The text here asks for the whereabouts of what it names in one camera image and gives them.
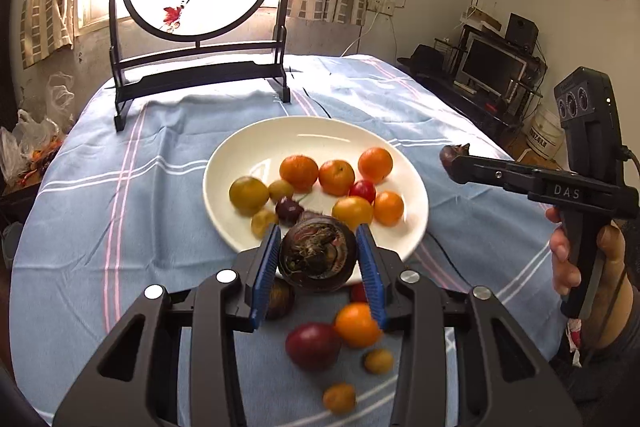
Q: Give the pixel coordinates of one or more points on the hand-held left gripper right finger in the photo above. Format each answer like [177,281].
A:
[371,277]

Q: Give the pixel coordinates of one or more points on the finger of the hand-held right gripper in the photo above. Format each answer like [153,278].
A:
[492,174]

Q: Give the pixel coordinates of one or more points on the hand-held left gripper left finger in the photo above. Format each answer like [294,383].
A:
[265,277]

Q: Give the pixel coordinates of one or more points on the small yellow-green kumquat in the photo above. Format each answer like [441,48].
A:
[281,190]
[378,361]
[339,397]
[263,222]

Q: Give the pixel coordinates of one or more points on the large brown water chestnut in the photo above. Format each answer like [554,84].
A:
[317,254]

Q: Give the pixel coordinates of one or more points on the yellow round citrus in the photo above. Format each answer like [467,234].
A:
[352,213]

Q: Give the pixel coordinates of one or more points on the dark red plum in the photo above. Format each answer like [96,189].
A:
[289,210]

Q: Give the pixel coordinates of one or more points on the orange tangerine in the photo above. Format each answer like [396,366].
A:
[357,324]
[388,208]
[375,164]
[336,177]

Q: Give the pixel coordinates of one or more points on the large yellow-green citrus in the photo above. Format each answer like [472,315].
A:
[248,193]

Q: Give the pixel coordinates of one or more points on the large orange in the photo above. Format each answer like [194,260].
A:
[298,172]

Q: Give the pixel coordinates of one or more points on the white oval plate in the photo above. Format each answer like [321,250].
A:
[310,142]

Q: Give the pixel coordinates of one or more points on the person's right forearm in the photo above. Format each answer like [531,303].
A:
[615,372]

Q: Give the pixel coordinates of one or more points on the person's right hand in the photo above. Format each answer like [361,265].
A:
[612,277]

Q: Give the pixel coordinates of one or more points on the white plastic bucket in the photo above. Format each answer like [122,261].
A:
[546,132]

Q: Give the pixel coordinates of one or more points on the black media stand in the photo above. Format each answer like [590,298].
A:
[480,112]

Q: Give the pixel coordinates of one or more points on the computer monitor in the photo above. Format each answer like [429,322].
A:
[492,64]

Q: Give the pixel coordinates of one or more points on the black speaker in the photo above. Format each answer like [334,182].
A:
[522,32]

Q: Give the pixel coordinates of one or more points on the black hat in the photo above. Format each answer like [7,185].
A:
[422,62]

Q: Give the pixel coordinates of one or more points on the blue striped tablecloth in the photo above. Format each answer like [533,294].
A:
[150,207]

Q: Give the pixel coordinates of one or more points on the cardboard box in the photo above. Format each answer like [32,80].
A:
[482,19]

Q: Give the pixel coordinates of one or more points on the floral cloth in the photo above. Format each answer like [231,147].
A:
[573,339]

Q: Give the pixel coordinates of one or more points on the bird painting table screen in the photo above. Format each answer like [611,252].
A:
[200,72]

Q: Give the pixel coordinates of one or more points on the clear plastic bag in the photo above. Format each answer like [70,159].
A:
[61,94]

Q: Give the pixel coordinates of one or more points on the white plastic bag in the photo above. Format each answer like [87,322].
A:
[25,142]

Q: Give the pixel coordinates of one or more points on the white wall socket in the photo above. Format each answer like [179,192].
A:
[380,5]

